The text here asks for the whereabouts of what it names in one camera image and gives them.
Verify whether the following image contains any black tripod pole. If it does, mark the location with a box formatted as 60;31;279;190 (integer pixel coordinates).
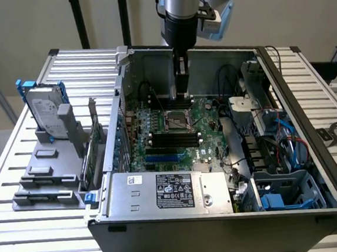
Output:
117;0;133;48
66;0;92;51

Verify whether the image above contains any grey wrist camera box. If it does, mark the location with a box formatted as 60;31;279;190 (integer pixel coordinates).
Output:
196;4;223;36

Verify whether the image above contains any black looped wire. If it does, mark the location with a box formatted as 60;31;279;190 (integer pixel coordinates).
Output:
215;63;242;100
136;80;153;107

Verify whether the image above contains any grey drive cage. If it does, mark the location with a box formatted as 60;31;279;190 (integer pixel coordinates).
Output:
248;164;329;215

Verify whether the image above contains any CPU socket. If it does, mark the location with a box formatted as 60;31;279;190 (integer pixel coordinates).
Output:
162;107;195;133

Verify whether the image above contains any hard drive in blue caddy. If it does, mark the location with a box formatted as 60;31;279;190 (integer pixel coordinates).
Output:
15;76;71;147

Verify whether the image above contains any green graphics card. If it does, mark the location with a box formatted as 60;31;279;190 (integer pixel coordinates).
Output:
75;96;107;190

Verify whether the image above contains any blue plastic latch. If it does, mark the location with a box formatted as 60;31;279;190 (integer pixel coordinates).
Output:
259;191;286;213

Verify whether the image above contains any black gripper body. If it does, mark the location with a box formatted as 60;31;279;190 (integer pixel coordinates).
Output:
162;12;202;62

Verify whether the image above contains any red wire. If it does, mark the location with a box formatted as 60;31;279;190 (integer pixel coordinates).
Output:
273;113;312;170

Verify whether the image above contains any silver power supply unit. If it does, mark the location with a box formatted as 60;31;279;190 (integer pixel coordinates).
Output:
101;163;235;226

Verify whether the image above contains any blue data wire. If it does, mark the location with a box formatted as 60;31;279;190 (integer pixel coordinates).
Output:
269;107;307;164

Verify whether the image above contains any green motherboard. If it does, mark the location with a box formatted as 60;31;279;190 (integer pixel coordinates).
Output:
123;92;247;196

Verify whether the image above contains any black RAM slot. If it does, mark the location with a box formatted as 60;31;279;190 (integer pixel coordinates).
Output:
148;96;191;107
151;129;202;140
151;132;202;143
151;136;202;147
151;139;202;151
148;101;192;112

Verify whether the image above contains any thin metal locking lever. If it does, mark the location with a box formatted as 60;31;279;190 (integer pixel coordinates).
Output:
149;86;168;114
188;98;210;127

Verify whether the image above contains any silver hard disk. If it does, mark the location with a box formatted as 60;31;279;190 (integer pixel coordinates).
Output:
24;83;70;142

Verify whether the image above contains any metal disk bay cage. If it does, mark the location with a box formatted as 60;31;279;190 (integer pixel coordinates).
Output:
224;58;277;140

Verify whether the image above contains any grey parts rack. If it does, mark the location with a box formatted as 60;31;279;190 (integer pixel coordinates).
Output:
4;100;115;216

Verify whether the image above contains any open black PC case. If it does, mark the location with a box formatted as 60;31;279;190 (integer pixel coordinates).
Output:
72;27;337;252

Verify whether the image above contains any silver chipset heat sink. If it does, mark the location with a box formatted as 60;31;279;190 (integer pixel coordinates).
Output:
191;162;211;172

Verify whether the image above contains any thin black cable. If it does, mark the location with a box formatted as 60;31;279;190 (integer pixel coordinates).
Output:
263;44;287;76

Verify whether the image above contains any grey case latch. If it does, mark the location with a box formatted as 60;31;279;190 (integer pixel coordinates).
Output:
114;44;136;67

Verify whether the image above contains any black expansion slot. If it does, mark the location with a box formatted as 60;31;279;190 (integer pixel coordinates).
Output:
145;145;178;157

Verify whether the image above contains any blue expansion slot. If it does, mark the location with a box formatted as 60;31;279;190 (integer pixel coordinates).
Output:
144;152;181;165

